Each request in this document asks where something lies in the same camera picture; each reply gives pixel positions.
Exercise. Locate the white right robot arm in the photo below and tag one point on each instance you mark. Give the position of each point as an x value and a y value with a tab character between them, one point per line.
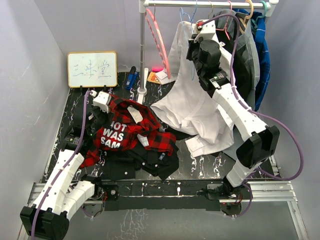
259	139

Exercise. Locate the grey shirt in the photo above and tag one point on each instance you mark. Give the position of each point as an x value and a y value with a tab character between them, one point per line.
242	75

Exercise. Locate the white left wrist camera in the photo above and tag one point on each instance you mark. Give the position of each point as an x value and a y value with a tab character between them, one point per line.
102	101

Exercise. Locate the blue jacket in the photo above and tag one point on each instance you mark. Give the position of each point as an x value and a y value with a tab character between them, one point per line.
262	62

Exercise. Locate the blue stapler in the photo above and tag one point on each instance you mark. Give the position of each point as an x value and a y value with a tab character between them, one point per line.
131	79

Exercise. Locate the red black plaid shirt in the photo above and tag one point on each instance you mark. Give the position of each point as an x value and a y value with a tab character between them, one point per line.
128	124

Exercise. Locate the orange plastic hanger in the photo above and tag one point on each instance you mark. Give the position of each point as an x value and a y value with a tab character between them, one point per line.
244	20

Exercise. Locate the aluminium rail frame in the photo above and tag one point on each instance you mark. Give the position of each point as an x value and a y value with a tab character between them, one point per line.
260	191

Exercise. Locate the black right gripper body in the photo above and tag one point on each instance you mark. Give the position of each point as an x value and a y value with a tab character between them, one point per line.
192	54

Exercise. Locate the black button shirt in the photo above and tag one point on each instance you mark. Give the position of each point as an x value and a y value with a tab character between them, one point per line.
123	165

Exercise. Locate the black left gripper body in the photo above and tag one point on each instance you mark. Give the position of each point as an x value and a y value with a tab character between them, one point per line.
101	119

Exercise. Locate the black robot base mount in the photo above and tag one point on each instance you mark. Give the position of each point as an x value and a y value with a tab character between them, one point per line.
167	195

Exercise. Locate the orange patterned card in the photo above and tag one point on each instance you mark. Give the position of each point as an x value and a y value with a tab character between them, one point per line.
152	78

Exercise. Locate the small whiteboard with writing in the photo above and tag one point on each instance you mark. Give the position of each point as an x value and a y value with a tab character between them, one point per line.
92	69

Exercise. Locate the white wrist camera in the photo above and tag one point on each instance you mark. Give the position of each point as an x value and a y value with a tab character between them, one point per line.
102	101
205	31

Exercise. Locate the pink notched hanger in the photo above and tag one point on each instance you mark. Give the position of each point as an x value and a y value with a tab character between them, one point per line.
158	39

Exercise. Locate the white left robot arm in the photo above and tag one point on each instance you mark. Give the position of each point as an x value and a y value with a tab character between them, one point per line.
48	217

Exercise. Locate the white collared shirt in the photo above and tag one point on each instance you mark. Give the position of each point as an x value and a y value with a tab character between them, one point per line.
187	107

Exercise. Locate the pink wire hanger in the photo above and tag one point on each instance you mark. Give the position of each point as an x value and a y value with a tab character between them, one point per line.
225	28

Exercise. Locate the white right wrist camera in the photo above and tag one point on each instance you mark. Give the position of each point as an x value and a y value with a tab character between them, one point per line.
205	31

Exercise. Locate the light blue wire hanger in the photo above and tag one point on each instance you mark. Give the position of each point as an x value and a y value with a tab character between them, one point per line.
190	20

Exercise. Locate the metal clothes rack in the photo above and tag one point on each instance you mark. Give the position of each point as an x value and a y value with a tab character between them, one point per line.
143	5

